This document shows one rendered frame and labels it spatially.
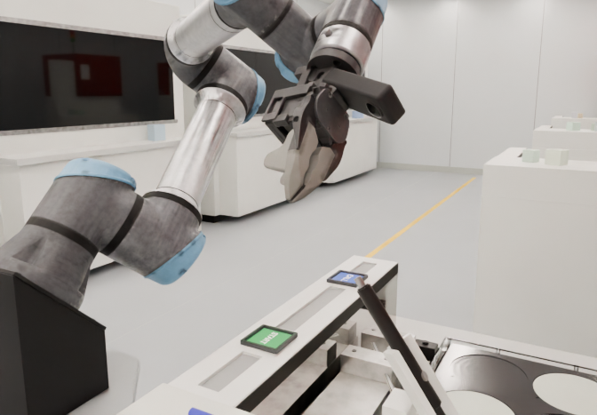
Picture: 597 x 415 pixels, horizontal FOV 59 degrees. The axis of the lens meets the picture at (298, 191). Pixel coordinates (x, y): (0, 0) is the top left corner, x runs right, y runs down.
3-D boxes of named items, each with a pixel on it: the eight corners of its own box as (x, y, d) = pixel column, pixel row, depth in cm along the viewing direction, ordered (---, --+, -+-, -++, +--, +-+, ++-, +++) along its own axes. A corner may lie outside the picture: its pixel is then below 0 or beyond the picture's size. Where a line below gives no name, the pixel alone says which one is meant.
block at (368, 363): (399, 374, 76) (400, 355, 76) (392, 386, 74) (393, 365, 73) (348, 361, 80) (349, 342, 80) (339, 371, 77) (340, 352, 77)
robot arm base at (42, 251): (-37, 266, 79) (2, 211, 83) (45, 309, 88) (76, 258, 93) (7, 270, 69) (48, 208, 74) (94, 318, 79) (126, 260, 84)
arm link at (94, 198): (21, 223, 86) (66, 158, 92) (95, 262, 91) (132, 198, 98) (35, 209, 76) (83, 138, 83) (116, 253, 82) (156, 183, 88)
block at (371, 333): (415, 351, 83) (416, 333, 83) (409, 360, 80) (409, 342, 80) (368, 339, 87) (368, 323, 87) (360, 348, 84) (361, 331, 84)
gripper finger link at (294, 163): (258, 202, 62) (285, 140, 66) (298, 200, 58) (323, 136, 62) (242, 186, 60) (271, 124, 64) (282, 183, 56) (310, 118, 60)
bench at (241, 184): (319, 195, 661) (320, 30, 623) (235, 227, 505) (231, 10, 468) (248, 187, 712) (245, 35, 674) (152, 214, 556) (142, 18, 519)
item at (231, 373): (395, 328, 105) (398, 261, 102) (234, 525, 57) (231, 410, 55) (352, 319, 109) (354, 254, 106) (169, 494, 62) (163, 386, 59)
